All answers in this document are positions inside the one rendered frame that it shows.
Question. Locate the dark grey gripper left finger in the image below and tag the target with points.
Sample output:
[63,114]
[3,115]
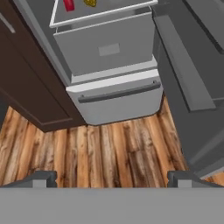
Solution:
[43,178]

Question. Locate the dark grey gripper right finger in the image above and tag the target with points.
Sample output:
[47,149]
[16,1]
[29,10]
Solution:
[182,178]

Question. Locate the grey fridge door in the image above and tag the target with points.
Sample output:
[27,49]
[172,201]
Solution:
[189,87]

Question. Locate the dark brown cupboard door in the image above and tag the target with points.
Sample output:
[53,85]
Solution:
[32,73]

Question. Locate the grey fridge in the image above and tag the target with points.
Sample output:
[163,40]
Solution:
[113,62]

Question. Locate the grey fridge crisper drawer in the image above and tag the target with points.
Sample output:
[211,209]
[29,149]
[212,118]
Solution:
[106,43]

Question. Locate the white-rimmed fridge shelf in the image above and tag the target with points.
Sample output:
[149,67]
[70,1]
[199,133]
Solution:
[99,11]

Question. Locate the grey freezer drawer front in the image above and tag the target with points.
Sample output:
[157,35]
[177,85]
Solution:
[122,100]

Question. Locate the red bottle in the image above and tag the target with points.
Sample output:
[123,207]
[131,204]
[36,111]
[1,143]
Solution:
[68,5]

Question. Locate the yellow food item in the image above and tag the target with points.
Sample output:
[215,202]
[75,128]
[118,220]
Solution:
[90,2]

